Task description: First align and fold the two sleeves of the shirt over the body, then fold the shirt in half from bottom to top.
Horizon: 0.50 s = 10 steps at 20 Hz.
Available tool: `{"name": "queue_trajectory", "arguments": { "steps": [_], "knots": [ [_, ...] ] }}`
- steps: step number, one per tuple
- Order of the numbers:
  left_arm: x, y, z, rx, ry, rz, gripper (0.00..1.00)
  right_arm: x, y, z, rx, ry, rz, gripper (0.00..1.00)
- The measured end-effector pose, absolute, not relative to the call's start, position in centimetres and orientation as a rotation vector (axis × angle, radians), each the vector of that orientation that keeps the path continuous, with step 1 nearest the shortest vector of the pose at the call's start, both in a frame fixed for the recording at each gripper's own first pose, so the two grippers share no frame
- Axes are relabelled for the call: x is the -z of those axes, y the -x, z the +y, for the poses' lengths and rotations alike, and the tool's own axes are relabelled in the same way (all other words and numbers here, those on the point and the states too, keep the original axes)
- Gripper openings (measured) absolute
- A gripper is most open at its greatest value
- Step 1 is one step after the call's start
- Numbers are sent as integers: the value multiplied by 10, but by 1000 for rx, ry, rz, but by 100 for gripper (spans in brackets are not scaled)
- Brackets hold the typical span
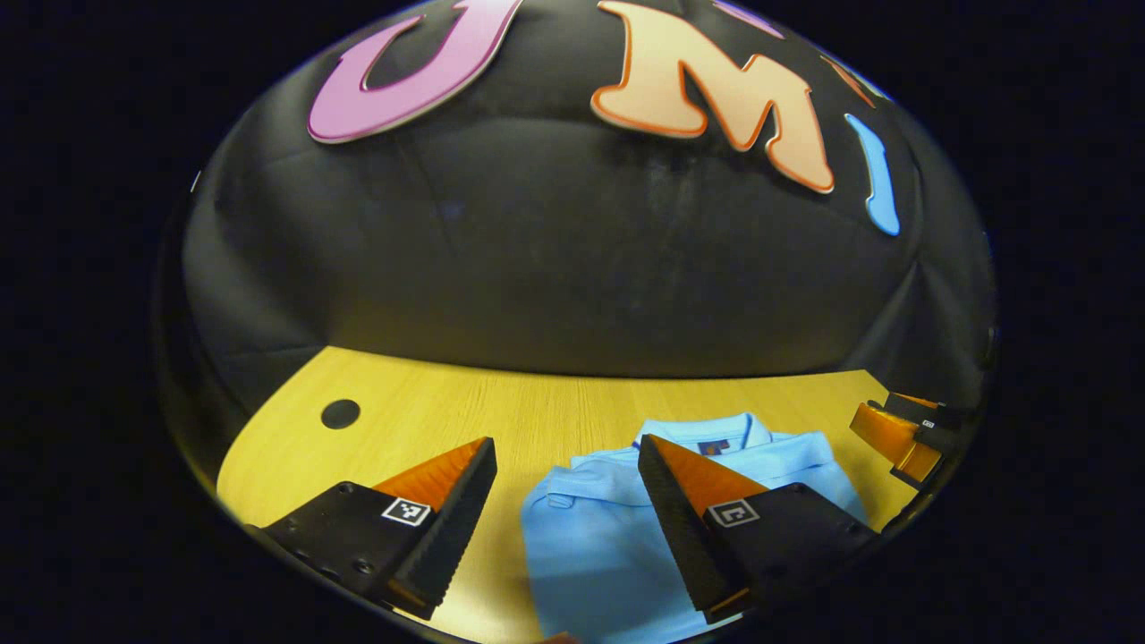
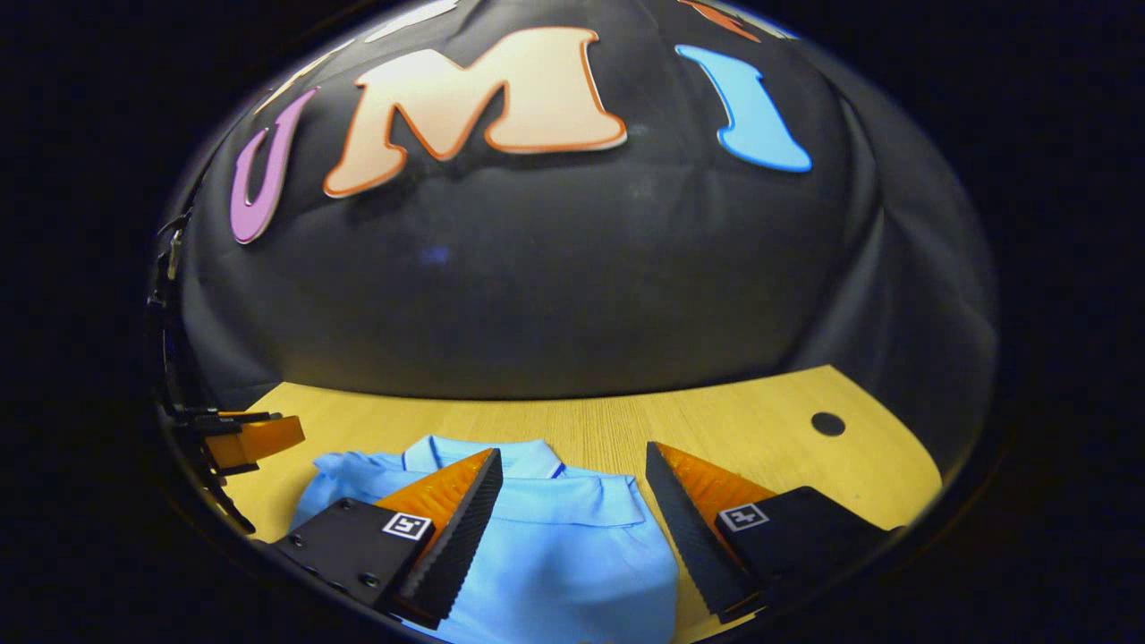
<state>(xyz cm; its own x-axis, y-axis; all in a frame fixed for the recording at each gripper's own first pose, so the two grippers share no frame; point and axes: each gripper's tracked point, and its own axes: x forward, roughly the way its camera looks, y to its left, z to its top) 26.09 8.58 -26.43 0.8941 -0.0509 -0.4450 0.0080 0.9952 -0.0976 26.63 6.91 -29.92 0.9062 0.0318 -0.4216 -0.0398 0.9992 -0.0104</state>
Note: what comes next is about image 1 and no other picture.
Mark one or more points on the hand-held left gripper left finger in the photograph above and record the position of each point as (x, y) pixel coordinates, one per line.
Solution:
(452, 532)

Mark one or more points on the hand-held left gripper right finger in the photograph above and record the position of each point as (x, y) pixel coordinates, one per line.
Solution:
(680, 532)

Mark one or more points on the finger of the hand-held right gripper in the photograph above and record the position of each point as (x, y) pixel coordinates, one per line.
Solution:
(894, 443)
(930, 410)

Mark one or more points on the blue T-shirt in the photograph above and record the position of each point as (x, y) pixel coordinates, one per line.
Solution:
(599, 537)

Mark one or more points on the black table grommet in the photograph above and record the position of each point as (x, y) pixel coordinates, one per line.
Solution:
(340, 413)

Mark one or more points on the black backdrop cloth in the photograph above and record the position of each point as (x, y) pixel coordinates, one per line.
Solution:
(555, 250)

